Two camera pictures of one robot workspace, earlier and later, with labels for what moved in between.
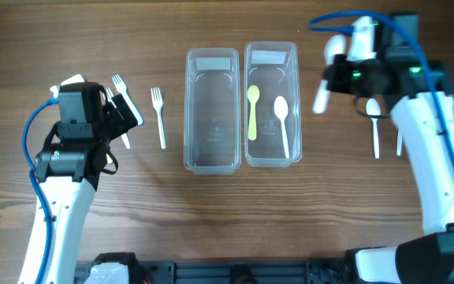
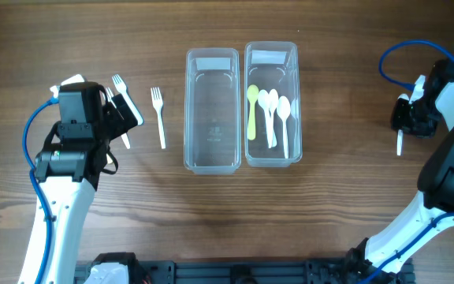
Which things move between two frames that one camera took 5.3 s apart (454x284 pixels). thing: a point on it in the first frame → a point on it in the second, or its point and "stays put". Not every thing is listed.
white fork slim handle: x=109 y=95 stays put
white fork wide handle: x=121 y=87 stays put
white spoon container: x=281 y=110 stays put
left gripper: x=120 y=114 stays put
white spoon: x=400 y=140 stays put
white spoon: x=373 y=107 → x=273 y=99
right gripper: x=337 y=75 → x=404 y=119
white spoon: x=335 y=44 → x=263 y=101
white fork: x=158 y=102 stays put
